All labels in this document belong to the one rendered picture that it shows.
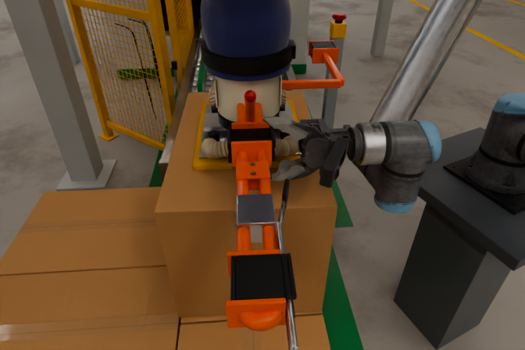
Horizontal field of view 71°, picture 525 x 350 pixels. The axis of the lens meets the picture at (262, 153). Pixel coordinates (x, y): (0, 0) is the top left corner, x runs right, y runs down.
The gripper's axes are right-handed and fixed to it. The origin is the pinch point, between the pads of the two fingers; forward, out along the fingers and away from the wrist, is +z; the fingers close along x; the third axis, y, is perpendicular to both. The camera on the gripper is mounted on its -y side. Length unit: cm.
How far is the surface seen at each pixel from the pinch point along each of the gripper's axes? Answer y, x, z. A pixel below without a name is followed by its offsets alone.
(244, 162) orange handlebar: -4.7, 1.3, 3.8
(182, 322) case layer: -3, -53, 22
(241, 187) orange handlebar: -11.5, 0.8, 4.6
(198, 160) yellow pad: 14.0, -11.1, 15.1
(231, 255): -27.6, 2.0, 6.2
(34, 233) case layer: 34, -53, 77
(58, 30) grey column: 141, -14, 98
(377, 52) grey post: 346, -103, -158
